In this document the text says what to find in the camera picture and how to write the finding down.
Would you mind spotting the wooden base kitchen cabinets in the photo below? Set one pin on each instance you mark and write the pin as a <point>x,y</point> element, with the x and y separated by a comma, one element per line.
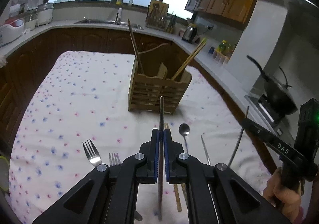
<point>74,39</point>

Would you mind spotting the small blue cup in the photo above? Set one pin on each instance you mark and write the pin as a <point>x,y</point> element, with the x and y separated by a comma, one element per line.
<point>211,50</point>

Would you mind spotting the person's right hand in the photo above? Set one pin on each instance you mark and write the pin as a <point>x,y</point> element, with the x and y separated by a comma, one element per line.
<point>286,201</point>

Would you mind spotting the green rimmed bowl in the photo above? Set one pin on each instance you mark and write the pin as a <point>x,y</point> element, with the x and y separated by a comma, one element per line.
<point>3,174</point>

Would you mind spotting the small wooden wall cabinets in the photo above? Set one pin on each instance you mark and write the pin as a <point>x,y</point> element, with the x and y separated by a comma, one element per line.
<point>224,4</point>

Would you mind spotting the yellow green oil bottle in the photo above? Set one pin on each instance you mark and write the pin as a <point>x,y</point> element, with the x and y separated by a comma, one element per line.
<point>224,47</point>

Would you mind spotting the kitchen faucet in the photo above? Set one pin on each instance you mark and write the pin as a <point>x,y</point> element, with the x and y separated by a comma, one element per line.
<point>119,14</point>

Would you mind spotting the black wok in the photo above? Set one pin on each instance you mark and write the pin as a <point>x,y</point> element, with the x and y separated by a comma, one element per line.
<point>279,94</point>

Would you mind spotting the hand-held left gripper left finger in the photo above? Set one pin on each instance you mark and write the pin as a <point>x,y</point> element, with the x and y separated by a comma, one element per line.
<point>157,159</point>

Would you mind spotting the white lace cloth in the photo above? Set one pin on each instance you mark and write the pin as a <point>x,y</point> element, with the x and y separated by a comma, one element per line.
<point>2,60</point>

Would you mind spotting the metal spoon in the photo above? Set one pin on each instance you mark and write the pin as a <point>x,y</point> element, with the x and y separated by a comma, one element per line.
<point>184,129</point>

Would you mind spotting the white pink rice cooker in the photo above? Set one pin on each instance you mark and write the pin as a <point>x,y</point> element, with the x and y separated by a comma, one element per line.
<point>11,32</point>

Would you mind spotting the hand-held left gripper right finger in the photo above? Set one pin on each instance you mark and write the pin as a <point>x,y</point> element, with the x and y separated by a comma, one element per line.
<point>166,159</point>

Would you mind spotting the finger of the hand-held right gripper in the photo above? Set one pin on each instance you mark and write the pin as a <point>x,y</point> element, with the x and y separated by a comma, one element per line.
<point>271,140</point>

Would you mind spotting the knife and utensil rack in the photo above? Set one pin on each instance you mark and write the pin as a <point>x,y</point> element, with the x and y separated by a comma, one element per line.
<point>170,23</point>

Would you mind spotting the steel electric kettle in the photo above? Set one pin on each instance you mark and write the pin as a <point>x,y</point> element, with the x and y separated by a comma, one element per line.
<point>190,34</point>

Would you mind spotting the white wall outlet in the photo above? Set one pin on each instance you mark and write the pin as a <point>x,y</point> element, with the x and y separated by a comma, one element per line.
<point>210,27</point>

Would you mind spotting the gas stove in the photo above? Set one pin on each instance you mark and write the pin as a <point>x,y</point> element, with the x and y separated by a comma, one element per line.
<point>268,111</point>

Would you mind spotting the wooden utensil holder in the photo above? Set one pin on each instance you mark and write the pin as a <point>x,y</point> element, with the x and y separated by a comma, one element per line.
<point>149,89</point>

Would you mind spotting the steel kitchen sink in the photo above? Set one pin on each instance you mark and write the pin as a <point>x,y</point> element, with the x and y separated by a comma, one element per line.
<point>99,22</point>

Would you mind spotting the large metal fork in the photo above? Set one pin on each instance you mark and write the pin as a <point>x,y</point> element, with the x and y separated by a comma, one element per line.
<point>91,154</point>

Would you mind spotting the steel lid electric cooker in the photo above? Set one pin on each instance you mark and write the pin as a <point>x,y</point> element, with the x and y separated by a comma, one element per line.
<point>45,14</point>

